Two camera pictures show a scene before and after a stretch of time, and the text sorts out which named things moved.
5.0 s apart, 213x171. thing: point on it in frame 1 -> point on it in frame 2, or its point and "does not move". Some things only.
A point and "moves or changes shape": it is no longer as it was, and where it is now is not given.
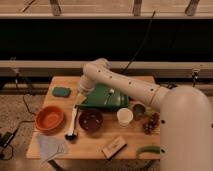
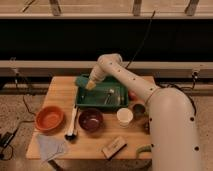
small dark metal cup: [138, 111] does not move
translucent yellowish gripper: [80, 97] -> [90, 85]
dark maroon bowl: [91, 120] does not move
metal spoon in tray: [111, 91] does not move
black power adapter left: [5, 139] does not move
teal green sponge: [61, 92] moves or changes shape
